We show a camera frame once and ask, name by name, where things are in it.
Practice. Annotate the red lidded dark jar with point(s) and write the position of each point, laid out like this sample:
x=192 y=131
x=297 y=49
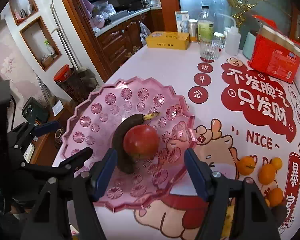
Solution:
x=68 y=80

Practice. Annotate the wooden kitchen cabinet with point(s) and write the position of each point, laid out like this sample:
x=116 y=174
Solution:
x=122 y=39

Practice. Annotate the overripe dark banana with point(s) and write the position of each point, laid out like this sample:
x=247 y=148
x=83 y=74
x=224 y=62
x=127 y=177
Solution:
x=124 y=161

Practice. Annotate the printed white red tablecloth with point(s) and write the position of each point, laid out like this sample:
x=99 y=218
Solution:
x=237 y=112

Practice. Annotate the red snack package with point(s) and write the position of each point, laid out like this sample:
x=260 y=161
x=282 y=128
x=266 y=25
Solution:
x=275 y=54

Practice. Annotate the white squeeze bottle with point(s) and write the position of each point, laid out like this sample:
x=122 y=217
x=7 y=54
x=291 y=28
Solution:
x=232 y=41

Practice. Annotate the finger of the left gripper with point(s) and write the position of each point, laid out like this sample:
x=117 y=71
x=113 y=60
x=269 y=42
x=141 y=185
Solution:
x=21 y=136
x=67 y=167

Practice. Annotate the yellow rectangular tin box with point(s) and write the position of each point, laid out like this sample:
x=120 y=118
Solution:
x=168 y=40

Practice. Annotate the small yellow-orange mandarin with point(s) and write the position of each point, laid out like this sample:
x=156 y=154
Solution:
x=277 y=163

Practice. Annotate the large orange mandarin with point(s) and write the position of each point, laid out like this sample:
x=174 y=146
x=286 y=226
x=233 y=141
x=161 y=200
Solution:
x=246 y=165

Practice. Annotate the white plastic bag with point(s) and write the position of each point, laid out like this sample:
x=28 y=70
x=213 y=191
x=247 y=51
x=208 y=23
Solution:
x=144 y=33

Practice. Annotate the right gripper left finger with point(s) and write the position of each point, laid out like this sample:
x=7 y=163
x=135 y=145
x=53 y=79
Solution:
x=88 y=189

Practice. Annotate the clear glass tumbler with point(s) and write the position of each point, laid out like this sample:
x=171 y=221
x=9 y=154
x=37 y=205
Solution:
x=209 y=49

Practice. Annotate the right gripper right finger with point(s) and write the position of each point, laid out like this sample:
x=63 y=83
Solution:
x=252 y=217

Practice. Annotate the small glass jar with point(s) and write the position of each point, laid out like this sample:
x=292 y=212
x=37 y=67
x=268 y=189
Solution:
x=221 y=36

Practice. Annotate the clear bottle yellow-green label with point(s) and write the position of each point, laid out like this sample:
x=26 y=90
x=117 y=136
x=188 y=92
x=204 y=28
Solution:
x=205 y=24

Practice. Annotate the silver metal canister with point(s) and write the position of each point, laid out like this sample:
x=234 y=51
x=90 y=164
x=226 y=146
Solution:
x=193 y=30

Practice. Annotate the red apple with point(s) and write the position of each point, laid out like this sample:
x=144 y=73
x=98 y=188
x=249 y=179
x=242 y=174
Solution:
x=141 y=141

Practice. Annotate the white blue carton box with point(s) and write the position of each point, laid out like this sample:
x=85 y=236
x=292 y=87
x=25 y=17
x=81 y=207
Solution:
x=182 y=18

